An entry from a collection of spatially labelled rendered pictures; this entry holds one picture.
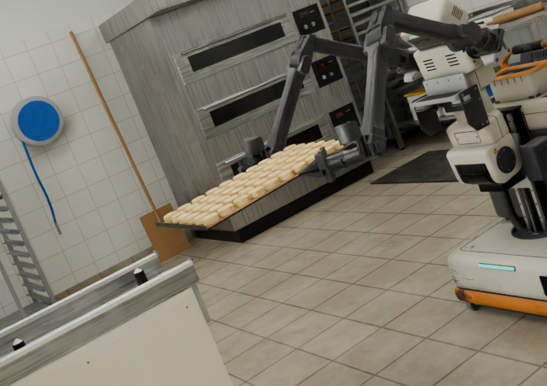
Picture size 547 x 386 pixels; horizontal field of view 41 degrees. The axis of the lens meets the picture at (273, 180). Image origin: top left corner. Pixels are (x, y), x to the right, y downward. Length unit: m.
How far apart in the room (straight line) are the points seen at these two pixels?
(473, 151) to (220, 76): 3.14
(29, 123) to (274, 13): 2.13
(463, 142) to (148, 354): 1.53
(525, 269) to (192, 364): 1.40
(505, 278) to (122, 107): 4.18
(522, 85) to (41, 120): 4.05
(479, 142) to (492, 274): 0.55
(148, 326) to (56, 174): 4.26
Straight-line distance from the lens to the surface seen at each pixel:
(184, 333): 2.12
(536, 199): 3.14
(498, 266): 3.04
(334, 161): 2.18
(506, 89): 3.15
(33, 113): 6.09
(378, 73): 2.32
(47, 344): 2.02
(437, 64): 2.90
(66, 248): 6.28
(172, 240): 6.25
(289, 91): 2.74
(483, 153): 2.86
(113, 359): 2.06
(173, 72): 5.55
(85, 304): 2.33
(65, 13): 6.45
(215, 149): 5.62
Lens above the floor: 1.41
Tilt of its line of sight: 10 degrees down
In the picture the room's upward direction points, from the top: 21 degrees counter-clockwise
